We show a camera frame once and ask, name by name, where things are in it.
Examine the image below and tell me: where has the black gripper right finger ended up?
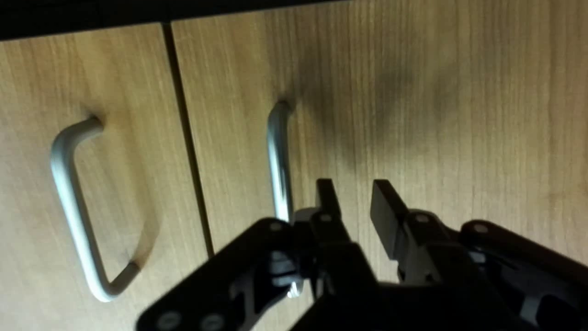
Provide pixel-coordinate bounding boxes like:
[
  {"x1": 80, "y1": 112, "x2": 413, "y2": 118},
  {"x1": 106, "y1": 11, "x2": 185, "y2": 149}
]
[{"x1": 369, "y1": 180, "x2": 472, "y2": 285}]

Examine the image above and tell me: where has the cabinet door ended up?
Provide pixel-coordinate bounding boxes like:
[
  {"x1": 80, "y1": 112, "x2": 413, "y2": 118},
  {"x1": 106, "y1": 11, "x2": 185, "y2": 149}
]
[
  {"x1": 0, "y1": 24, "x2": 207, "y2": 331},
  {"x1": 170, "y1": 0, "x2": 588, "y2": 282}
]

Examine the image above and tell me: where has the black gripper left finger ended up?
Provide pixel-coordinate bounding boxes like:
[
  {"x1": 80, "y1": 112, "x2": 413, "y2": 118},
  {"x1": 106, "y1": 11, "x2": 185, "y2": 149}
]
[{"x1": 293, "y1": 179, "x2": 376, "y2": 298}]

